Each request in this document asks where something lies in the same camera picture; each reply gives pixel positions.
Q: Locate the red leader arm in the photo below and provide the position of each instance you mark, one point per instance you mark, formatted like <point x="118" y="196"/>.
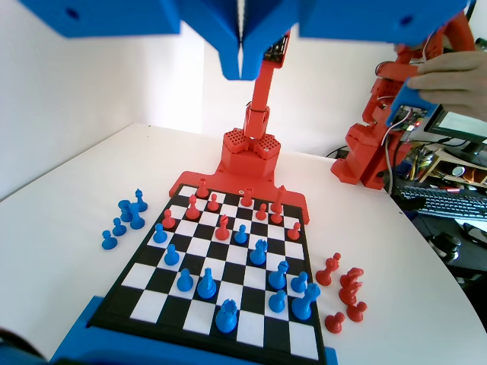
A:
<point x="361" y="152"/>

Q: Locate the wooden desk organizer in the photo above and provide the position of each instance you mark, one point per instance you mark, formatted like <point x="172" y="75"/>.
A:
<point x="445" y="159"/>

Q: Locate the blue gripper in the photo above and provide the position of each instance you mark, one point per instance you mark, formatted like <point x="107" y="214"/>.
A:
<point x="232" y="42"/>

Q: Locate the red robot arm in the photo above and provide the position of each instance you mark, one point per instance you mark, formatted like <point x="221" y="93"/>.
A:
<point x="260" y="91"/>

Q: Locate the red base plate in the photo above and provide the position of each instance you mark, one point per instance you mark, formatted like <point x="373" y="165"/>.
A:
<point x="224" y="178"/>

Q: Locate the blue chess pawn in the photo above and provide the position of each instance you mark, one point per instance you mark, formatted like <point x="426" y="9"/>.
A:
<point x="277" y="302"/>
<point x="119" y="229"/>
<point x="172" y="258"/>
<point x="109" y="242"/>
<point x="185" y="282"/>
<point x="299" y="283"/>
<point x="240" y="235"/>
<point x="160" y="235"/>

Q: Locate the red chess pawn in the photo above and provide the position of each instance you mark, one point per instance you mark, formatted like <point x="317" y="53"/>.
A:
<point x="357" y="312"/>
<point x="294" y="232"/>
<point x="168" y="222"/>
<point x="275" y="218"/>
<point x="335" y="325"/>
<point x="261" y="214"/>
<point x="213" y="204"/>

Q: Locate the white round tin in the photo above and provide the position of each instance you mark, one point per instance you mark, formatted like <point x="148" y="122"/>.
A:
<point x="458" y="171"/>

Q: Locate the small black monitor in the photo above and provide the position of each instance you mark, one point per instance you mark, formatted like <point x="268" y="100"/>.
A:
<point x="460" y="121"/>

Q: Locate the red chess knight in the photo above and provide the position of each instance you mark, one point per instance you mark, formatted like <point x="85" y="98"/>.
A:
<point x="352" y="279"/>
<point x="348" y="296"/>

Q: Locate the blue base plate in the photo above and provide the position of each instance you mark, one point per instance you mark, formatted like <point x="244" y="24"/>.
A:
<point x="95" y="342"/>

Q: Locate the person's hand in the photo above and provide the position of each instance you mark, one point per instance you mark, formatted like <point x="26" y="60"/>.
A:
<point x="456" y="83"/>

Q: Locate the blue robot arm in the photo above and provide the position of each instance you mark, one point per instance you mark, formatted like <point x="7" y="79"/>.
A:
<point x="15" y="350"/>

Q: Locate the black and white chessboard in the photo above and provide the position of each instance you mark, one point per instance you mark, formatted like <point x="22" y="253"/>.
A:
<point x="236" y="273"/>

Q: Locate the black keyboard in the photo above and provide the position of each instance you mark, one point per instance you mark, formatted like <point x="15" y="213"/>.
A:
<point x="449" y="201"/>

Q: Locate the camera circuit board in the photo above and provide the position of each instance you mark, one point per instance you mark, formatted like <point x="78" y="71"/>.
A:
<point x="277" y="49"/>

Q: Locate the red chess king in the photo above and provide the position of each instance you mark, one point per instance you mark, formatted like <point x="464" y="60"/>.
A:
<point x="277" y="199"/>

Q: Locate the blue chess bishop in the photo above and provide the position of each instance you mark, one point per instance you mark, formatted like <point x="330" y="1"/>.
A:
<point x="140" y="203"/>
<point x="277" y="277"/>
<point x="206" y="287"/>

